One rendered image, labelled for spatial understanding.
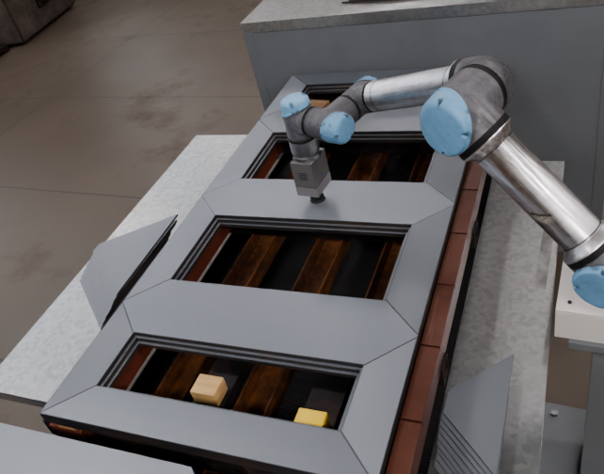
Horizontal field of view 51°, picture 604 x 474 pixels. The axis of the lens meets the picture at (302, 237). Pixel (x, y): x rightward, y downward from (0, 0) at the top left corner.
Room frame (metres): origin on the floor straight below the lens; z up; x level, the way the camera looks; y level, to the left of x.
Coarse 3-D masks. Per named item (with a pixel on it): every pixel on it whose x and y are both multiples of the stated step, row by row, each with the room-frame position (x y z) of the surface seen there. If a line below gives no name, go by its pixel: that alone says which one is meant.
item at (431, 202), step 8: (424, 192) 1.33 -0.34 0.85; (432, 192) 1.32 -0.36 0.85; (424, 200) 1.29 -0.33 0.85; (432, 200) 1.29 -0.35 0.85; (440, 200) 1.28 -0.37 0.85; (424, 208) 1.26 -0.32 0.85; (432, 208) 1.25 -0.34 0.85; (440, 208) 1.25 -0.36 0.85; (416, 216) 1.24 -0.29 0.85; (424, 216) 1.23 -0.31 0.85
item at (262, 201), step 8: (264, 184) 1.57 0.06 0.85; (272, 184) 1.56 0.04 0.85; (280, 184) 1.55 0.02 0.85; (256, 192) 1.55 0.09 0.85; (264, 192) 1.54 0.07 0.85; (272, 192) 1.52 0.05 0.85; (280, 192) 1.51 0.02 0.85; (256, 200) 1.50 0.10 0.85; (264, 200) 1.49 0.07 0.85; (272, 200) 1.48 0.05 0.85; (248, 208) 1.48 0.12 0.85; (256, 208) 1.47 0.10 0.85; (264, 208) 1.46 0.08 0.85; (256, 216) 1.43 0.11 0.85; (264, 216) 1.42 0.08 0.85
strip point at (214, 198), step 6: (222, 186) 1.63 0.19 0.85; (228, 186) 1.62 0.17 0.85; (234, 186) 1.61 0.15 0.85; (210, 192) 1.62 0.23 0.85; (216, 192) 1.61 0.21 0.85; (222, 192) 1.60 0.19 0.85; (228, 192) 1.59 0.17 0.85; (204, 198) 1.59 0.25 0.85; (210, 198) 1.58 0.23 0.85; (216, 198) 1.57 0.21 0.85; (222, 198) 1.56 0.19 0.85; (210, 204) 1.55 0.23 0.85; (216, 204) 1.54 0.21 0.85; (216, 210) 1.51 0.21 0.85
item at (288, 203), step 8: (288, 184) 1.54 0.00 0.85; (288, 192) 1.50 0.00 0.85; (296, 192) 1.49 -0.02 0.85; (280, 200) 1.47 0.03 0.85; (288, 200) 1.46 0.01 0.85; (296, 200) 1.45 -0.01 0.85; (272, 208) 1.45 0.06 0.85; (280, 208) 1.43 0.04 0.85; (288, 208) 1.43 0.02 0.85; (296, 208) 1.41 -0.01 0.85; (272, 216) 1.41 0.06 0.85; (280, 216) 1.40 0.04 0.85; (288, 216) 1.39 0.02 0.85
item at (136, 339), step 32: (256, 160) 1.74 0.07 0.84; (224, 224) 1.46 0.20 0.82; (256, 224) 1.42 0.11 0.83; (288, 224) 1.37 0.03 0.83; (320, 224) 1.33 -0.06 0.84; (352, 224) 1.29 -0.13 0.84; (384, 224) 1.25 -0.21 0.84; (192, 256) 1.34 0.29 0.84; (128, 352) 1.06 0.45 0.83; (192, 352) 1.01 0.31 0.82; (224, 352) 0.98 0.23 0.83; (256, 352) 0.95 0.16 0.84; (416, 352) 0.84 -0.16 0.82; (192, 448) 0.75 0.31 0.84
